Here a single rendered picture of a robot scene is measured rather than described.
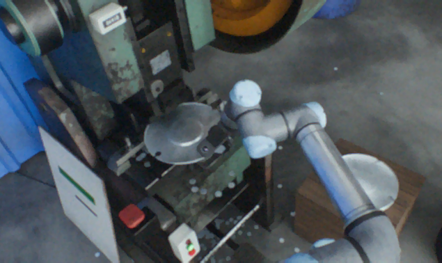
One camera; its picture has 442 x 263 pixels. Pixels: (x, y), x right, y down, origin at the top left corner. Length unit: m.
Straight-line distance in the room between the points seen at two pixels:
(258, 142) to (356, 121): 1.60
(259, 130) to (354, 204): 0.29
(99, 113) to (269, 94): 1.42
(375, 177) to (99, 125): 1.14
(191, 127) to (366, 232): 0.77
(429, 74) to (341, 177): 2.11
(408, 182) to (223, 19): 1.02
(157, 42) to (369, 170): 1.07
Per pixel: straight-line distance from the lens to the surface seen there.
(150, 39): 1.21
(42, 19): 1.02
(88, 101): 1.50
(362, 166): 1.85
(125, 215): 1.29
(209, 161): 1.32
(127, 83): 1.15
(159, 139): 1.42
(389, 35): 3.29
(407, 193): 1.83
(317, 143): 0.98
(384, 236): 0.87
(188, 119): 1.45
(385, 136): 2.50
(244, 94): 1.02
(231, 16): 1.47
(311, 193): 1.75
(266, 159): 1.61
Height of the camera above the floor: 1.79
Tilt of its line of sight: 46 degrees down
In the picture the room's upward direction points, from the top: 9 degrees counter-clockwise
